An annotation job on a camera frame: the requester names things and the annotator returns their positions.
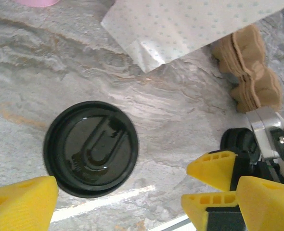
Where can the brown pulp carrier stack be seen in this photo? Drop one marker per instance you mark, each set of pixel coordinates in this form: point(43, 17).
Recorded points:
point(252, 72)

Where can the stack of black lids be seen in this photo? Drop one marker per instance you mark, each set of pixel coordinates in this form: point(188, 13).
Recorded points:
point(236, 142)

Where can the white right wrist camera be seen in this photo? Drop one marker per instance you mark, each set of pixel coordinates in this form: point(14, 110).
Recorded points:
point(264, 130)

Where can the white paper gift bag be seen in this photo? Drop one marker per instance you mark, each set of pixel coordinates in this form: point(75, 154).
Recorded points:
point(180, 26)

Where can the black plastic cup lid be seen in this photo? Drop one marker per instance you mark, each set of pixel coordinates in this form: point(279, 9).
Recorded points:
point(91, 149)

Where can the pink cylindrical holder cup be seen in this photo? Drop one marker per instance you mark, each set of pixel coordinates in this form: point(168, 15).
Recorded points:
point(36, 3)

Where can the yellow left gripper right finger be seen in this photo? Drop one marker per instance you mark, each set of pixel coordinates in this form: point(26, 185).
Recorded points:
point(269, 209)

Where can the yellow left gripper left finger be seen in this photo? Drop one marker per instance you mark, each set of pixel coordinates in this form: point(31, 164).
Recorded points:
point(19, 207)

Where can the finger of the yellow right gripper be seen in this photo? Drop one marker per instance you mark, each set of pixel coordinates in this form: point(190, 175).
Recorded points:
point(214, 170)
point(211, 211)

